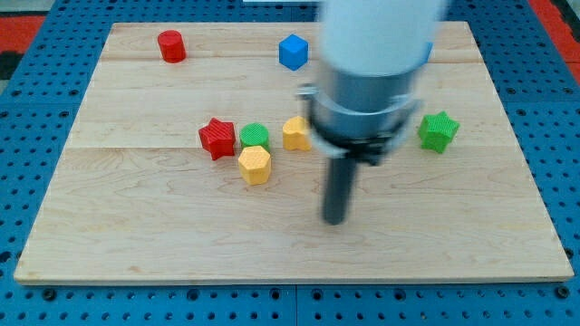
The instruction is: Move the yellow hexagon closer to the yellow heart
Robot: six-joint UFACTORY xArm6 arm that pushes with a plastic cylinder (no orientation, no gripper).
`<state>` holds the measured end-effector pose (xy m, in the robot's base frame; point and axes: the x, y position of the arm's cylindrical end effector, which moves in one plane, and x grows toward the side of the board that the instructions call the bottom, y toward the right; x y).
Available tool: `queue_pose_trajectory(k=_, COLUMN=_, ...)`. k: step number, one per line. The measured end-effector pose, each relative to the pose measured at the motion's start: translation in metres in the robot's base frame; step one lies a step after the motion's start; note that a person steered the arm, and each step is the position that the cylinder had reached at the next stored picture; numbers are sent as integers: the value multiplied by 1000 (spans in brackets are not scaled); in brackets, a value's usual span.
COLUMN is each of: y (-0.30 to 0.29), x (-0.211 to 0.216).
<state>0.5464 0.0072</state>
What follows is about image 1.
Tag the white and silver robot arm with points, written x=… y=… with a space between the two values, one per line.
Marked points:
x=370 y=54

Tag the yellow heart block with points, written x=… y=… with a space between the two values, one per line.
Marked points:
x=296 y=134

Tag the yellow hexagon block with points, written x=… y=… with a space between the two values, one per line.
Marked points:
x=255 y=165

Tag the green cylinder block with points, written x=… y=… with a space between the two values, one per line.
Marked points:
x=254 y=134

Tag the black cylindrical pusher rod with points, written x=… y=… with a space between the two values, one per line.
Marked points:
x=340 y=176

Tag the red star block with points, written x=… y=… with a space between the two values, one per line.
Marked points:
x=218 y=138

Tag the light wooden board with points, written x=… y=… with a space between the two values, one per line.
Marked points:
x=136 y=200

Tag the blue cube block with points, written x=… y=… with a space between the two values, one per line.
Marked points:
x=293 y=52

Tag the green star block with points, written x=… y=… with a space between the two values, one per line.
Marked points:
x=436 y=131

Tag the red cylinder block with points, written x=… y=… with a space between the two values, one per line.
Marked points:
x=171 y=46

